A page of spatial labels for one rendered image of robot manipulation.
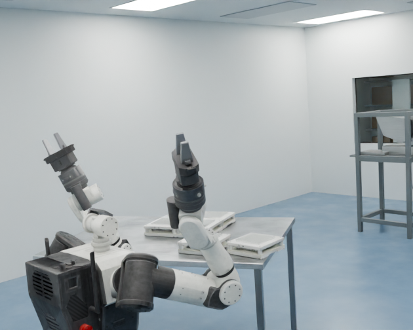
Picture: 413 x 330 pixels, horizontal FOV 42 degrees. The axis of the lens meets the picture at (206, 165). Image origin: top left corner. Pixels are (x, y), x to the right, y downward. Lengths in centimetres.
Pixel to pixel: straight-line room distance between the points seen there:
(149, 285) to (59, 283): 25
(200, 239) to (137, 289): 22
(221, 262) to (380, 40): 762
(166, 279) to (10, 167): 471
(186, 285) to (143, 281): 14
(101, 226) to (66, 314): 27
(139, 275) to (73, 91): 511
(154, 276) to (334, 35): 816
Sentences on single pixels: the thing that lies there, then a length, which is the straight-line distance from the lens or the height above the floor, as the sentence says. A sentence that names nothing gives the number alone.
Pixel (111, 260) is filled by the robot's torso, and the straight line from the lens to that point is 163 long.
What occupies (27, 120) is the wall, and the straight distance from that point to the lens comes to 623.
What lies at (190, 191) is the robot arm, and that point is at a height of 157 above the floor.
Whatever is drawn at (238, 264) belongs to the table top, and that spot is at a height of 88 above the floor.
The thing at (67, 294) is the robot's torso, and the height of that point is 130.
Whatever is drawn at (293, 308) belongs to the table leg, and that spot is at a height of 21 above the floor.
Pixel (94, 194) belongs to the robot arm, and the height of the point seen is 150.
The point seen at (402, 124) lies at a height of 135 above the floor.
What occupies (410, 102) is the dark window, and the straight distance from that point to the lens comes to 890.
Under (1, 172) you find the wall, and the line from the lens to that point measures 612.
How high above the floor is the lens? 182
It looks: 7 degrees down
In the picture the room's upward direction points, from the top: 4 degrees counter-clockwise
